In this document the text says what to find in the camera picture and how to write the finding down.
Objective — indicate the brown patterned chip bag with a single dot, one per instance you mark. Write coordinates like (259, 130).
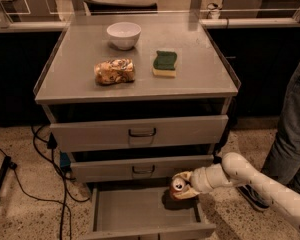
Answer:
(114, 72)

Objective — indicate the white cup behind glass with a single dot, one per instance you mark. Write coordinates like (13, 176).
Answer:
(213, 11)

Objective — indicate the grey middle drawer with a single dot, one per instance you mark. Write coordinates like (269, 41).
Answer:
(130, 169)

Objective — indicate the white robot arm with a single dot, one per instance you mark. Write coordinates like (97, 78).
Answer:
(234, 170)

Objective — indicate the green and yellow sponge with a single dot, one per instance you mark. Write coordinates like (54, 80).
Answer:
(165, 63)

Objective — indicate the white ceramic bowl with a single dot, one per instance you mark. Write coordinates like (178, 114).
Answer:
(123, 35)

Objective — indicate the red coke can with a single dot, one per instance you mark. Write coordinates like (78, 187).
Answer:
(177, 188)

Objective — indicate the grey bottom drawer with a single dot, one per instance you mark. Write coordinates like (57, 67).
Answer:
(144, 212)

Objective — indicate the grey top drawer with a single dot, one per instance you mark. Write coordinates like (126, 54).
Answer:
(139, 133)

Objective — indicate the grey drawer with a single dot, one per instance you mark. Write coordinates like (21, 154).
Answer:
(139, 133)
(130, 169)
(144, 212)

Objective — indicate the person leg in jeans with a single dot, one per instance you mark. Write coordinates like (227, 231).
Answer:
(283, 161)

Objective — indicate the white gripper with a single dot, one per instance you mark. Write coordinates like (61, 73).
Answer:
(198, 179)

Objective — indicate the black and white sneaker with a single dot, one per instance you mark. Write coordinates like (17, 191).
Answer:
(253, 198)

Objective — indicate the grey drawer cabinet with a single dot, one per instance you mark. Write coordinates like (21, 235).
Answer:
(204, 84)

